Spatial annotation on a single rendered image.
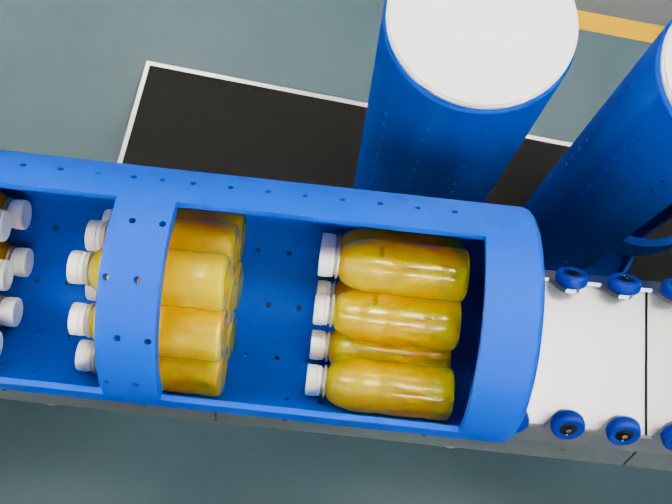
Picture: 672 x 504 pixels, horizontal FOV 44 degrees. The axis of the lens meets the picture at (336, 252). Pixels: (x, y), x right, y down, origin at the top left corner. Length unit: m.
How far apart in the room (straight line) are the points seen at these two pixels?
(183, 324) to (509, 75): 0.57
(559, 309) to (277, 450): 1.04
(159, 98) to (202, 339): 1.27
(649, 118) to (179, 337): 0.76
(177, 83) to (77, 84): 0.34
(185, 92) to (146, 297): 1.33
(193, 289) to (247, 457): 1.18
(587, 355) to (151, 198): 0.65
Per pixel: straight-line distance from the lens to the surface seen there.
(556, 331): 1.22
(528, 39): 1.24
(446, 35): 1.22
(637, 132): 1.36
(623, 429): 1.18
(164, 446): 2.11
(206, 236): 1.00
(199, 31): 2.42
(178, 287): 0.94
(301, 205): 0.92
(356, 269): 0.99
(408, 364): 1.04
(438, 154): 1.34
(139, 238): 0.90
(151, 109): 2.16
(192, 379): 1.02
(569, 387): 1.22
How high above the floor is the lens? 2.08
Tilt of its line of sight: 75 degrees down
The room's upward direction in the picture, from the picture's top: 7 degrees clockwise
